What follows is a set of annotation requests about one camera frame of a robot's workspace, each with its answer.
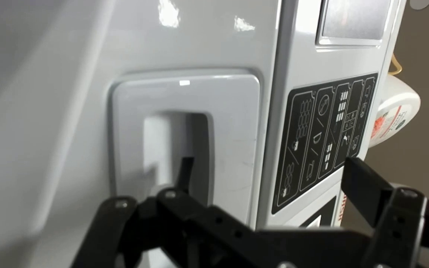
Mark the middle white washing machine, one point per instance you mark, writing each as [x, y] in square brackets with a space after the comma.
[320, 65]

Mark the white laundry detergent bottle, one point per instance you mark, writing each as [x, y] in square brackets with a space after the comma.
[399, 104]

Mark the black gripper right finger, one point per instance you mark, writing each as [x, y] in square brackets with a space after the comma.
[396, 214]

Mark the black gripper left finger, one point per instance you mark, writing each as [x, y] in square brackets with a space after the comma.
[189, 233]

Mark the round wall cover plate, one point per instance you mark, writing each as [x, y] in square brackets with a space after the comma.
[417, 4]

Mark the grey washer door handle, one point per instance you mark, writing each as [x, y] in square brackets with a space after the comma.
[210, 116]

